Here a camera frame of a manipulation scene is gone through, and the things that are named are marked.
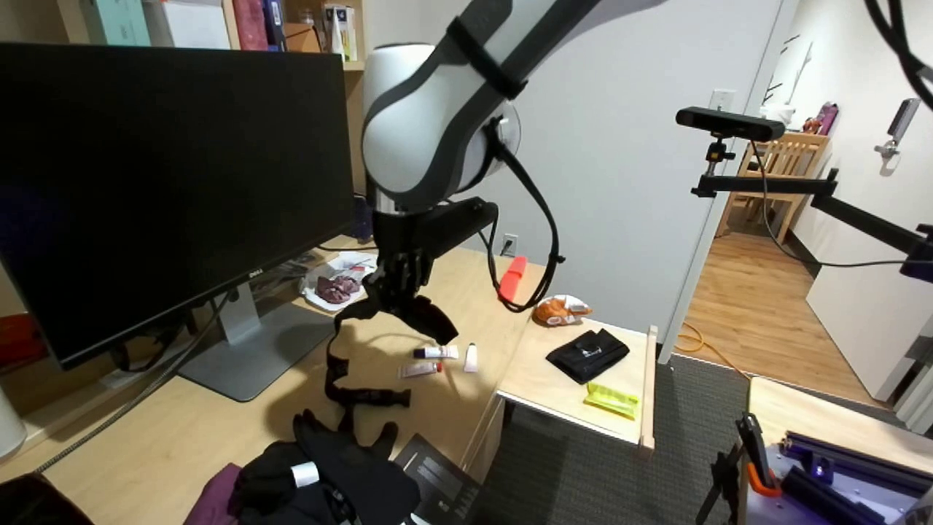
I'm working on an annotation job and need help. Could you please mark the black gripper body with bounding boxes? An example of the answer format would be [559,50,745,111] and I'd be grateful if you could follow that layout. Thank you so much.
[366,198,499,290]

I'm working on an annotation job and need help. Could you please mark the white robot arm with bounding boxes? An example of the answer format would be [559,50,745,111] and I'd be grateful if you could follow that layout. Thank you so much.
[362,0,661,293]

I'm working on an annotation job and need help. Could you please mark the clear plastic bag of items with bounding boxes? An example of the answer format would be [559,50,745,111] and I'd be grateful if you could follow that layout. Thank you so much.
[298,251,375,311]

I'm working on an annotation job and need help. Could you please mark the red plastic case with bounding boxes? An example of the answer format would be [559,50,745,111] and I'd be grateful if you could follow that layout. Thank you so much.
[499,255,527,301]

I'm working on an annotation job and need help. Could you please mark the white tube green cap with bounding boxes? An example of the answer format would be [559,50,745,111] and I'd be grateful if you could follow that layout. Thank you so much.
[443,341,478,373]

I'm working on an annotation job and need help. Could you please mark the plush fox toy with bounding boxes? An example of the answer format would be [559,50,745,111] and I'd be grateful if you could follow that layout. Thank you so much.
[529,293,589,327]

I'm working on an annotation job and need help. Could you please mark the grey monitor stand base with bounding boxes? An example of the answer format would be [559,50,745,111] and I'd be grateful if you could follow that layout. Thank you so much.
[181,282,331,403]

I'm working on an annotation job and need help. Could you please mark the black pouch on side table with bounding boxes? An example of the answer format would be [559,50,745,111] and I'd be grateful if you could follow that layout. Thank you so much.
[547,328,629,385]

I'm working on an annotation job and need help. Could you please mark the wooden side table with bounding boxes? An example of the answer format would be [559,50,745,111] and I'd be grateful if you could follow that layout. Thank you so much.
[464,311,661,489]

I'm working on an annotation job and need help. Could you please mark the black gloves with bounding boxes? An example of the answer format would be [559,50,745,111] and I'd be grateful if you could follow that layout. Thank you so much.
[228,411,420,525]

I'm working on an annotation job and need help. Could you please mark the black cardboard box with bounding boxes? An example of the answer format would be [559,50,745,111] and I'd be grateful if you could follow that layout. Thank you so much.
[397,435,480,525]

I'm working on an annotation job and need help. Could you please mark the black computer monitor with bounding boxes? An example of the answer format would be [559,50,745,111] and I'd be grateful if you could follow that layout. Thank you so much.
[0,42,353,368]

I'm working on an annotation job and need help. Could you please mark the purple cloth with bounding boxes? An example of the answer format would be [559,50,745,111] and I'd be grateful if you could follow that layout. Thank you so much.
[183,464,238,525]

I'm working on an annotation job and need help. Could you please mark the wooden chair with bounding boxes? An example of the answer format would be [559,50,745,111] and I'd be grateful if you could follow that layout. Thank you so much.
[725,130,827,241]

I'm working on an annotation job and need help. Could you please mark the purple storage tray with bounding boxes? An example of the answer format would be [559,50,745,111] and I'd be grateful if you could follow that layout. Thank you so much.
[742,430,933,525]

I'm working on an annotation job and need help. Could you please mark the black camera on mount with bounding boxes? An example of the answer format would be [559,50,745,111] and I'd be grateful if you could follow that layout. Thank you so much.
[675,104,785,140]

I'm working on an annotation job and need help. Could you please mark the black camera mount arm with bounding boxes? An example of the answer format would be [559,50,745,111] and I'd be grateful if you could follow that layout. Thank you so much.
[690,172,933,282]

